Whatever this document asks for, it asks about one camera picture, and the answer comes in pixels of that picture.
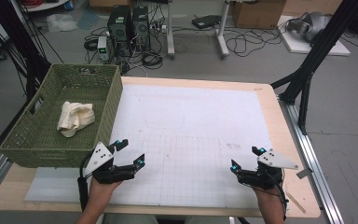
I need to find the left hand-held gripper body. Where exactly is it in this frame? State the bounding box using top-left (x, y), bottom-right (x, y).
top-left (83, 141), bottom-right (137, 185)

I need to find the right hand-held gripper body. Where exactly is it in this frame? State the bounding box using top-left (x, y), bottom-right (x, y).
top-left (236, 148), bottom-right (300, 191)

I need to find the cream egg-print cloth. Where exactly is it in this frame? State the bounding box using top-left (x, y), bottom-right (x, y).
top-left (56, 101), bottom-right (96, 138)

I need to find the green woven plastic basket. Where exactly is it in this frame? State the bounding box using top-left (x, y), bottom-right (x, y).
top-left (0, 63), bottom-right (124, 169)

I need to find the person's right hand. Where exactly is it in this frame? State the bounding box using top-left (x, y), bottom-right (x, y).
top-left (252, 184), bottom-right (286, 213)

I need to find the person's left hand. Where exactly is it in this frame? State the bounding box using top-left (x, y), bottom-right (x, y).
top-left (86, 177), bottom-right (123, 210)

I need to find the thin wooden stick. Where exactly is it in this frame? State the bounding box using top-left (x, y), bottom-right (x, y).
top-left (283, 186), bottom-right (308, 215)

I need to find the grey tape piece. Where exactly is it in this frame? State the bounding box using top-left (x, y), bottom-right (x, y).
top-left (296, 167), bottom-right (314, 180)

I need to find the white grid mat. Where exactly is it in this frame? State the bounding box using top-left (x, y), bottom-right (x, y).
top-left (24, 83), bottom-right (292, 210)

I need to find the grey power supply unit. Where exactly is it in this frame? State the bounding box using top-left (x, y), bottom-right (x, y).
top-left (96, 35), bottom-right (111, 62)

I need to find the white board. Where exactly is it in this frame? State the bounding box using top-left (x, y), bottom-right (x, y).
top-left (277, 15), bottom-right (351, 57)

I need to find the black computer tower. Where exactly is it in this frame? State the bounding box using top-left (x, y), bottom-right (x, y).
top-left (106, 5), bottom-right (134, 58)
top-left (131, 5), bottom-right (152, 52)

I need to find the black metal stand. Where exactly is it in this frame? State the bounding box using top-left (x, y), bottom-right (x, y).
top-left (269, 0), bottom-right (358, 135)
top-left (0, 0), bottom-right (52, 101)

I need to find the teal plastic sheet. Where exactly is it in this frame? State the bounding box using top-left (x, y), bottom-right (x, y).
top-left (76, 9), bottom-right (101, 32)

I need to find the clear plastic bag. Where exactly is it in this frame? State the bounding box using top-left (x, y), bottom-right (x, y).
top-left (45, 12), bottom-right (79, 34)

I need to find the brown cardboard box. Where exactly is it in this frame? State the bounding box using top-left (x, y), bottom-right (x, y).
top-left (231, 0), bottom-right (288, 30)

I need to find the grey helmet-like device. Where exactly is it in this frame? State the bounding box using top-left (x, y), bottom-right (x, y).
top-left (285, 11), bottom-right (332, 43)

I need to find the black flat device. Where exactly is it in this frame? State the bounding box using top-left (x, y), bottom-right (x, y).
top-left (191, 14), bottom-right (223, 30)

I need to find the tan cardboard box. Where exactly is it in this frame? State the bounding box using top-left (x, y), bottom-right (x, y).
top-left (282, 0), bottom-right (345, 18)

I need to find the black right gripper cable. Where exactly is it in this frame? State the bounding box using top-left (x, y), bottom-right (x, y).
top-left (266, 172), bottom-right (291, 220)

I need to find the black cable tangle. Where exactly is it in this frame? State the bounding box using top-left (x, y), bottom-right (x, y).
top-left (83, 18), bottom-right (169, 75)
top-left (223, 19), bottom-right (293, 59)

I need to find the white desk frame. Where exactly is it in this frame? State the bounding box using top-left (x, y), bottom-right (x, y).
top-left (165, 0), bottom-right (231, 61)

